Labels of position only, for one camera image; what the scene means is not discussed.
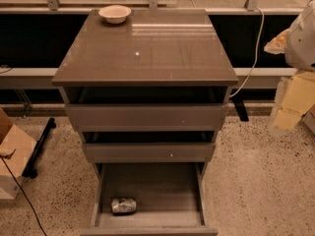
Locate grey top drawer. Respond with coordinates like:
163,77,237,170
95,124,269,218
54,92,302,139
61,87,228,132

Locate black floor cable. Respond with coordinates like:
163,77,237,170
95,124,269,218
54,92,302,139
0,154,48,236

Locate grey bottom drawer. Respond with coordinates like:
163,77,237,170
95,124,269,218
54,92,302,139
80,163,218,236

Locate green silver 7up can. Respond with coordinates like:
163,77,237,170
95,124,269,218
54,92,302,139
111,198,137,214

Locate black stand foot left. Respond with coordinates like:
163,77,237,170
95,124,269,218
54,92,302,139
23,118,56,178

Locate grey middle drawer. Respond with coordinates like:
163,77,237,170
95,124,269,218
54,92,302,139
83,131,215,163

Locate cardboard box right edge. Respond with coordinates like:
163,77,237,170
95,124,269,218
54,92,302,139
303,105,315,135

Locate white paper bowl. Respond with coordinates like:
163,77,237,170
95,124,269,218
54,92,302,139
98,5,132,25

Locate black bracket foot right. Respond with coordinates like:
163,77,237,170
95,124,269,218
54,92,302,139
232,97,249,122

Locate white hanging cable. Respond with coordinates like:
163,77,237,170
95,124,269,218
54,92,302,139
229,7,266,99

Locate grey drawer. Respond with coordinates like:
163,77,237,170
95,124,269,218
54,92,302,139
80,163,218,236
61,87,228,132
83,131,215,163

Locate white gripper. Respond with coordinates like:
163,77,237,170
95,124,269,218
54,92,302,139
264,29,315,136

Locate grey drawer cabinet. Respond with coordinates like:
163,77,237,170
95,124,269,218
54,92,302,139
51,8,239,236

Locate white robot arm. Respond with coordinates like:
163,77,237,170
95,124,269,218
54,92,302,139
264,0,315,136

